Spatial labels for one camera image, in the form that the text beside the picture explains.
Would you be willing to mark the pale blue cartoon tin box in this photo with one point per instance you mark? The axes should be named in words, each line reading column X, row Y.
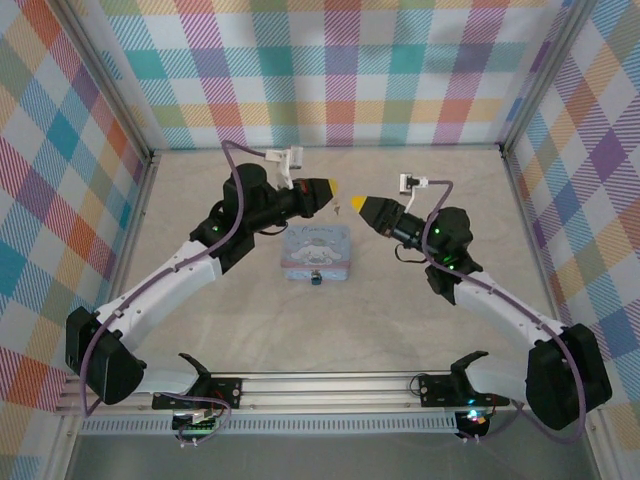
column 317, row 250

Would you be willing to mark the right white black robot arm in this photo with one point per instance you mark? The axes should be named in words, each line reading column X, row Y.
column 500, row 300

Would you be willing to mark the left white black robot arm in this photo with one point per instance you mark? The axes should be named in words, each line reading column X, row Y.
column 150, row 295

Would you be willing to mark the small blue padlock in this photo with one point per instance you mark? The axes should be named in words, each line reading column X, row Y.
column 316, row 279

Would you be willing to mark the small circuit board with light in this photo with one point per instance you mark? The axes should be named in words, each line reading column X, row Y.
column 472, row 417

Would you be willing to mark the circuit board with green lights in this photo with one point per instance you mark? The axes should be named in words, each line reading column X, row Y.
column 195, row 425

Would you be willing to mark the thin aluminium back rail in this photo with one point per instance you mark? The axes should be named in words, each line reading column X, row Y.
column 350, row 149

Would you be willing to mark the aluminium side rail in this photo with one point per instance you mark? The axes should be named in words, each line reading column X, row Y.
column 523, row 210
column 140, row 210

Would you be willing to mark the long aluminium base rail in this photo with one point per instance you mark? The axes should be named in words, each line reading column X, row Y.
column 325, row 390

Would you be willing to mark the aluminium frame post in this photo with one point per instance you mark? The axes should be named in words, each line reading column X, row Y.
column 544, row 75
column 107, row 75

